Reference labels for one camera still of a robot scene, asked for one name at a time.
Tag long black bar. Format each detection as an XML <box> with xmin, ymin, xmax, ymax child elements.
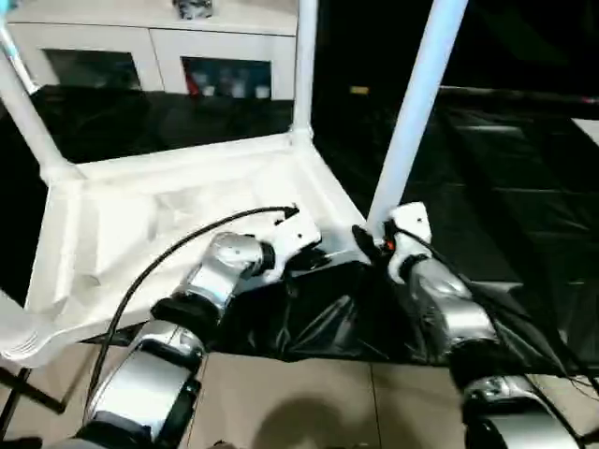
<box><xmin>439</xmin><ymin>86</ymin><xmax>599</xmax><ymax>108</ymax></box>

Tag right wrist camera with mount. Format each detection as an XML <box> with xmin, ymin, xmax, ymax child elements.
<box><xmin>386</xmin><ymin>201</ymin><xmax>432</xmax><ymax>284</ymax></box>

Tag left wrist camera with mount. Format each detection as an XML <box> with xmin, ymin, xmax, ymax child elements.
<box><xmin>262</xmin><ymin>215</ymin><xmax>325</xmax><ymax>284</ymax></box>

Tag black folding table frame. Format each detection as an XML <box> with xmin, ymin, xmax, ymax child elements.
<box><xmin>0</xmin><ymin>364</ymin><xmax>67</xmax><ymax>443</ymax></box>

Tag dark object on cabinet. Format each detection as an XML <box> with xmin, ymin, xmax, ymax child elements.
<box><xmin>171</xmin><ymin>0</ymin><xmax>214</xmax><ymax>20</ymax></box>

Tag white flat board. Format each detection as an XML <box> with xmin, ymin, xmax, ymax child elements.
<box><xmin>571</xmin><ymin>117</ymin><xmax>599</xmax><ymax>152</ymax></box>

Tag tangled black floor cables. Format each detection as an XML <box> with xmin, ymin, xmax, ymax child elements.
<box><xmin>533</xmin><ymin>371</ymin><xmax>599</xmax><ymax>398</ymax></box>

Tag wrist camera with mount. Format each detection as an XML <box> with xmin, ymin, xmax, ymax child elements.
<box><xmin>262</xmin><ymin>215</ymin><xmax>325</xmax><ymax>284</ymax></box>
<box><xmin>386</xmin><ymin>201</ymin><xmax>432</xmax><ymax>284</ymax></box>

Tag black glossy mat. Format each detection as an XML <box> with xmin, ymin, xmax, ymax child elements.
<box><xmin>0</xmin><ymin>83</ymin><xmax>599</xmax><ymax>378</ymax></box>

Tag white cabinet with glass doors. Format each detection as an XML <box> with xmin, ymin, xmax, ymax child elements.
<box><xmin>7</xmin><ymin>0</ymin><xmax>300</xmax><ymax>101</ymax></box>

